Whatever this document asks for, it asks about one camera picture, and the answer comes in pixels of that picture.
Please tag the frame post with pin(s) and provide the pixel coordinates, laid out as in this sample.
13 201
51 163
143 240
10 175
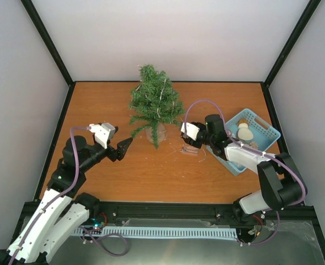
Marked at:
302 22
47 40

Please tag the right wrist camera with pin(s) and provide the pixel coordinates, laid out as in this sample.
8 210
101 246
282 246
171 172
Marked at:
189 130

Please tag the small circuit board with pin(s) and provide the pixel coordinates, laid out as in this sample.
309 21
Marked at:
97 227

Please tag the right back frame post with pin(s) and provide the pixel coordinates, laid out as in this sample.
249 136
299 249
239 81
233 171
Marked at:
302 22

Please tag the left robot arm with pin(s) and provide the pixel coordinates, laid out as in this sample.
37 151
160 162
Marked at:
62 209

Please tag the light blue cable duct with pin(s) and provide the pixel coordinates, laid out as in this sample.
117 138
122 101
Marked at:
169 232

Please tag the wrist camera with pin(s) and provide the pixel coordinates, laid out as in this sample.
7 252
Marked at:
189 130
103 133

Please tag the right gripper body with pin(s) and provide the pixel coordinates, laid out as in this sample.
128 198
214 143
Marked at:
195 144

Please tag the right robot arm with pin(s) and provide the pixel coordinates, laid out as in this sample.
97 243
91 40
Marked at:
280 182

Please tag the left back frame post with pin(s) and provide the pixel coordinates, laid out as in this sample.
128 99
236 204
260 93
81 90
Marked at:
47 40

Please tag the light blue plastic basket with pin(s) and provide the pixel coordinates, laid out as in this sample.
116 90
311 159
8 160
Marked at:
261 135

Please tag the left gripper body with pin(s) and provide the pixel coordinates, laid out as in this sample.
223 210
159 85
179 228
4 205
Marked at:
113 154

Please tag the brown pinecone ornament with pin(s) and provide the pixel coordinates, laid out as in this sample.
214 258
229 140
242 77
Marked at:
253 145

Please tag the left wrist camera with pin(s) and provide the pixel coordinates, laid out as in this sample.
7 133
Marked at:
103 133

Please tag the small green christmas tree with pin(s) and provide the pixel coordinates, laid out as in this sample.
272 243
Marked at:
155 102

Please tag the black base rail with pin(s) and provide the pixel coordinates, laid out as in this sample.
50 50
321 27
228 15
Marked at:
218 214

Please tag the clear battery box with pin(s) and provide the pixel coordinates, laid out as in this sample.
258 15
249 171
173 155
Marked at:
190 150

